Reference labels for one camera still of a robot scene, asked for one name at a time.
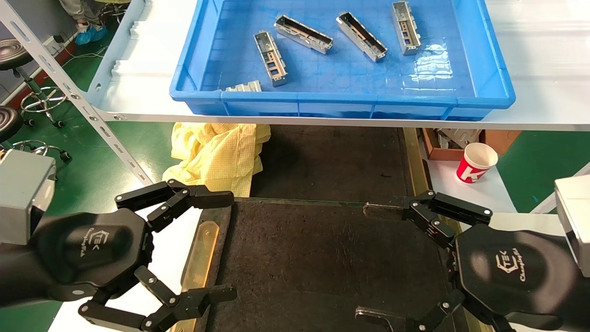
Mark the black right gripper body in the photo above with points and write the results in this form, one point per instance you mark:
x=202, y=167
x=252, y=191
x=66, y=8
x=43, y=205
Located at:
x=507, y=272

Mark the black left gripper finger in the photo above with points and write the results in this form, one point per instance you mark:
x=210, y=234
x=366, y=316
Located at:
x=193, y=299
x=184, y=198

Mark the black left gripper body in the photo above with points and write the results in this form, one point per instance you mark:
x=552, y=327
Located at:
x=92, y=249

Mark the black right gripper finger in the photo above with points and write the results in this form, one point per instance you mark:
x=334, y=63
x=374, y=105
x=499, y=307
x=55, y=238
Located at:
x=456, y=207
x=433, y=318

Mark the silver metal channel part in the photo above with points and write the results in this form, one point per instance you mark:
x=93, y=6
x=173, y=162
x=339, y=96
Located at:
x=362, y=37
x=270, y=57
x=303, y=34
x=405, y=27
x=243, y=86

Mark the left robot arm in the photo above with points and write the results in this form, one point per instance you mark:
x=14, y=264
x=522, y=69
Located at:
x=14, y=276

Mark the brass edge strip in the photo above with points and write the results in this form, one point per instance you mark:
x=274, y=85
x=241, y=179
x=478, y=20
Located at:
x=416, y=161
x=200, y=258

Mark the red and white paper cup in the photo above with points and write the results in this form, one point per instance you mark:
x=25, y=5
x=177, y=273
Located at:
x=474, y=166

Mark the yellow cloth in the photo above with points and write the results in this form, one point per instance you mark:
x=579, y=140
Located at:
x=216, y=157

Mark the grey metal brackets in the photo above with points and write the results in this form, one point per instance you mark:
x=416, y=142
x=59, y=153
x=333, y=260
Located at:
x=461, y=136

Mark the brown cardboard box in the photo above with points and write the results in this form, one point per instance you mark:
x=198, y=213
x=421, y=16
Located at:
x=500, y=140

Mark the white shelf board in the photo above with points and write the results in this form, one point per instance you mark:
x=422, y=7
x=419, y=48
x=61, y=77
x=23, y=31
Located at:
x=138, y=99

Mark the black round swivel stool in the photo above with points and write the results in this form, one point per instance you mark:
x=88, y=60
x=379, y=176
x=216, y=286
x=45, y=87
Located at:
x=14, y=53
x=7, y=122

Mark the blue plastic tray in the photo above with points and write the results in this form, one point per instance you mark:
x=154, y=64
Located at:
x=345, y=78

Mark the white foam block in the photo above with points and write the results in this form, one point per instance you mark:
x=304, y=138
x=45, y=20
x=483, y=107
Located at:
x=140, y=30

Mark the person wearing blue shoe covers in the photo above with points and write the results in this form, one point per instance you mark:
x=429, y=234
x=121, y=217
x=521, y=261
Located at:
x=90, y=34

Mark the black swivel chair base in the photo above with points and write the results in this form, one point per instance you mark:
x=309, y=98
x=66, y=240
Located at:
x=113, y=9

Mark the white power strip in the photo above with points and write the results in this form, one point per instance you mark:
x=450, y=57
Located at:
x=54, y=42

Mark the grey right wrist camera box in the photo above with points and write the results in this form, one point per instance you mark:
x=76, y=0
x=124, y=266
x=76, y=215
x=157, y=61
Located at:
x=576, y=221

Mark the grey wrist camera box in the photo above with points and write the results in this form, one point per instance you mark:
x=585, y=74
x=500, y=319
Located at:
x=576, y=221
x=20, y=193

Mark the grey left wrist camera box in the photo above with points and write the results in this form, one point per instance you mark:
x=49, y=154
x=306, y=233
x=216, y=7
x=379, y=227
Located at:
x=20, y=193

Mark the grey metal shelf post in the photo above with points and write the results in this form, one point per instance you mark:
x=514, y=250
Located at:
x=562, y=189
x=69, y=90

